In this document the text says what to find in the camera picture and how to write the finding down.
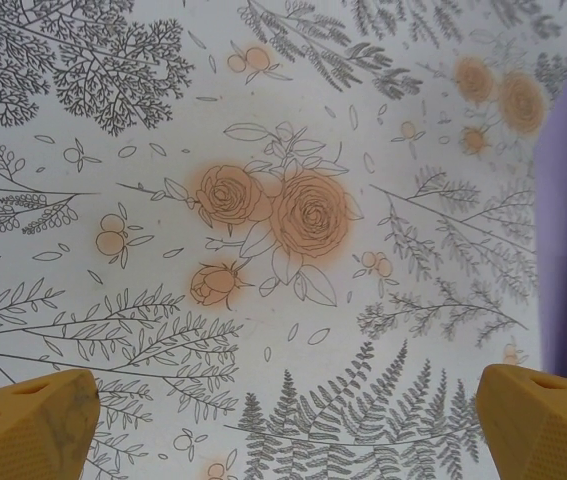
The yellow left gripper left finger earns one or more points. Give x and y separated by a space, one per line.
28 425

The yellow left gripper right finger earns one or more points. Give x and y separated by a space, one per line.
548 430

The floral printed table mat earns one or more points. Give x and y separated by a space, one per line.
263 225

